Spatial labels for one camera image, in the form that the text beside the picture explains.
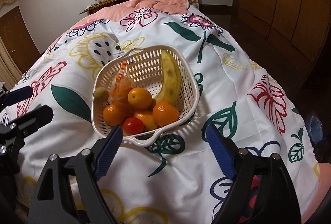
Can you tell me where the plastic bag with orange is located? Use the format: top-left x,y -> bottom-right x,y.
109,61 -> 133,103

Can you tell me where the red tomato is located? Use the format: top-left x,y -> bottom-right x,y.
122,117 -> 144,135

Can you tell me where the orange mandarin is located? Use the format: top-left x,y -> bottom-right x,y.
127,87 -> 153,110
152,101 -> 180,127
103,102 -> 127,126

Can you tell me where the white plastic basket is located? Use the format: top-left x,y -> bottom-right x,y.
91,44 -> 200,147

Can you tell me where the yellow banana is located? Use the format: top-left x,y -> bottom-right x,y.
154,50 -> 181,105

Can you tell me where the wooden door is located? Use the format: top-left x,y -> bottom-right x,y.
1,6 -> 40,73

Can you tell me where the small yellow-green fruit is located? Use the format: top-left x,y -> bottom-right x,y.
93,87 -> 109,102

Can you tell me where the floral white duvet cover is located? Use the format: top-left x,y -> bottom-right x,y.
0,6 -> 321,224

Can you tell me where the wooden wardrobe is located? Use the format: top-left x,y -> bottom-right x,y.
233,0 -> 330,99

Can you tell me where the pink blanket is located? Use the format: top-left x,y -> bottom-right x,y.
70,0 -> 190,30

